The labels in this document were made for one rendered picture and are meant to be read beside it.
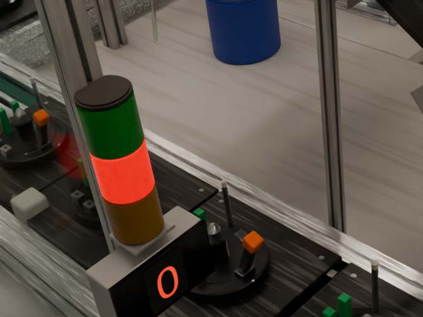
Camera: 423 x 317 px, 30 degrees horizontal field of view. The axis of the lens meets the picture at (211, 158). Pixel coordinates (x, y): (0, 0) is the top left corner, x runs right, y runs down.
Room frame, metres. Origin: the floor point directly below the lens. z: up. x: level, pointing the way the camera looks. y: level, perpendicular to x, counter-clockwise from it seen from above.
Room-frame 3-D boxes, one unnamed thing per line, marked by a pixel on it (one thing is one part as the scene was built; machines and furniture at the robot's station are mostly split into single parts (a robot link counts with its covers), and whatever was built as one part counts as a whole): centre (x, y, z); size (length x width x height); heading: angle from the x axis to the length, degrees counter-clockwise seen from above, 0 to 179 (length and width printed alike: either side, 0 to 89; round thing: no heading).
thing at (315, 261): (0.80, 0.01, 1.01); 0.24 x 0.24 x 0.13; 38
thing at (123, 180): (0.57, 0.08, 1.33); 0.05 x 0.05 x 0.05
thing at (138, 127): (0.57, 0.08, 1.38); 0.05 x 0.05 x 0.05
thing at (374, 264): (0.65, -0.17, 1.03); 0.01 x 0.01 x 0.08
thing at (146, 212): (0.57, 0.08, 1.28); 0.05 x 0.05 x 0.05
